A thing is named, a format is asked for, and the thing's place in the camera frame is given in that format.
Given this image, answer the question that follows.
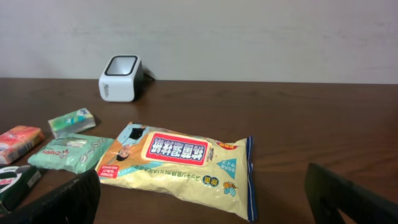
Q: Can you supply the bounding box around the yellow snack bag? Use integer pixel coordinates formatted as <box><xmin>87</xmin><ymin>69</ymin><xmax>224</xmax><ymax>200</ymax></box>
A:
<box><xmin>95</xmin><ymin>123</ymin><xmax>257</xmax><ymax>222</ymax></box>

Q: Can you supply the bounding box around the white barcode scanner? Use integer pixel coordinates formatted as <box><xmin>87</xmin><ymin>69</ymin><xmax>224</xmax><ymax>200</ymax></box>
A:
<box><xmin>98</xmin><ymin>55</ymin><xmax>155</xmax><ymax>102</ymax></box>

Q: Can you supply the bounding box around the dark green small box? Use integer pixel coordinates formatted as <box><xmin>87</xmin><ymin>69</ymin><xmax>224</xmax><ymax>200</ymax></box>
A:
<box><xmin>1</xmin><ymin>165</ymin><xmax>41</xmax><ymax>215</ymax></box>

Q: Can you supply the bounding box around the green wet wipes pack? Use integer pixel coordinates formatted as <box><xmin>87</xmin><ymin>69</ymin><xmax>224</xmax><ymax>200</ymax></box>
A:
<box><xmin>28</xmin><ymin>134</ymin><xmax>114</xmax><ymax>174</ymax></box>

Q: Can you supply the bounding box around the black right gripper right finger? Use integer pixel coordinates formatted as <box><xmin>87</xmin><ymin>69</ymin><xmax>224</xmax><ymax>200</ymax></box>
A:
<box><xmin>305</xmin><ymin>163</ymin><xmax>397</xmax><ymax>223</ymax></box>

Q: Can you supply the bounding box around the orange tissue pack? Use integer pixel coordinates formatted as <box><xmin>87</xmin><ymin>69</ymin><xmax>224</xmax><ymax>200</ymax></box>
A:
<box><xmin>1</xmin><ymin>126</ymin><xmax>45</xmax><ymax>165</ymax></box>

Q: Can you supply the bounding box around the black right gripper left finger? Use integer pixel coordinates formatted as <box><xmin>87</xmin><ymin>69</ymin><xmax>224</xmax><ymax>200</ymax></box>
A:
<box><xmin>1</xmin><ymin>169</ymin><xmax>101</xmax><ymax>224</ymax></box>

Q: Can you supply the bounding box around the green tissue pack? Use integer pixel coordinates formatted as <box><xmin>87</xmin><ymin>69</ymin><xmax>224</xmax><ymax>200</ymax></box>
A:
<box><xmin>48</xmin><ymin>108</ymin><xmax>96</xmax><ymax>139</ymax></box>

